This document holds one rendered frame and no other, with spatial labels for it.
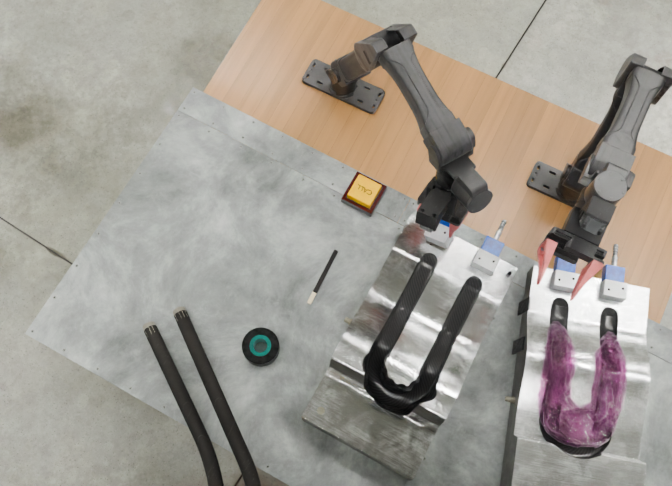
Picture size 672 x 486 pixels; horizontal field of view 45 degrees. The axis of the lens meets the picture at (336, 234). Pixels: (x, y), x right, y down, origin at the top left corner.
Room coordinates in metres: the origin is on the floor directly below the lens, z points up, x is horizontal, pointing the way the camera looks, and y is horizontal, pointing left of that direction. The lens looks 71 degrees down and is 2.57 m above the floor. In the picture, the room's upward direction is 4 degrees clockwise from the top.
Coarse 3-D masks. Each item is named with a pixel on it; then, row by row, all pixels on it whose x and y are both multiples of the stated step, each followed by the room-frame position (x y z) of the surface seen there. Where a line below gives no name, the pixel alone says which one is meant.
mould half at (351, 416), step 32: (416, 224) 0.61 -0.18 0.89; (416, 256) 0.53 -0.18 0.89; (448, 256) 0.54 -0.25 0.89; (384, 288) 0.46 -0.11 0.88; (448, 288) 0.47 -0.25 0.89; (352, 320) 0.38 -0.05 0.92; (384, 320) 0.38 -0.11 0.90; (416, 320) 0.39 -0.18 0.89; (480, 320) 0.40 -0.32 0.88; (352, 352) 0.31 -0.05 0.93; (416, 352) 0.32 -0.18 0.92; (320, 384) 0.25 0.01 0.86; (352, 384) 0.25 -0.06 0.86; (448, 384) 0.26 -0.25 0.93; (320, 416) 0.18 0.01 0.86; (352, 416) 0.19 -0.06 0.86; (384, 416) 0.19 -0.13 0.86; (416, 416) 0.19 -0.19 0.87; (384, 448) 0.13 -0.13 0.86; (416, 448) 0.13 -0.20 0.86
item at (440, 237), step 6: (444, 222) 0.60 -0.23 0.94; (438, 228) 0.58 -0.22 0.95; (444, 228) 0.58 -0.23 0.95; (426, 234) 0.57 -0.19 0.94; (432, 234) 0.57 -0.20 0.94; (438, 234) 0.57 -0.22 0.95; (444, 234) 0.57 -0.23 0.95; (432, 240) 0.56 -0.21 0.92; (438, 240) 0.55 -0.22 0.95; (444, 240) 0.55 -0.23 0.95; (450, 240) 0.57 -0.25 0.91; (444, 246) 0.55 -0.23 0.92
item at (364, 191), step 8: (360, 176) 0.73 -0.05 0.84; (360, 184) 0.71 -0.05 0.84; (368, 184) 0.72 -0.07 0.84; (376, 184) 0.72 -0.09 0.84; (352, 192) 0.69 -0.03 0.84; (360, 192) 0.70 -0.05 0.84; (368, 192) 0.70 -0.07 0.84; (376, 192) 0.70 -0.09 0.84; (360, 200) 0.68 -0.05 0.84; (368, 200) 0.68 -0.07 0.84
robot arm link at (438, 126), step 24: (408, 24) 0.88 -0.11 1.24; (360, 48) 0.86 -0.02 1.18; (384, 48) 0.83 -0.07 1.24; (408, 48) 0.83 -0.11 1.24; (408, 72) 0.79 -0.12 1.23; (408, 96) 0.75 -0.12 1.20; (432, 96) 0.75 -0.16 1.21; (432, 120) 0.70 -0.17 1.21; (456, 120) 0.71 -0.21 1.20; (432, 144) 0.66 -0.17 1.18; (456, 144) 0.66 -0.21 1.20
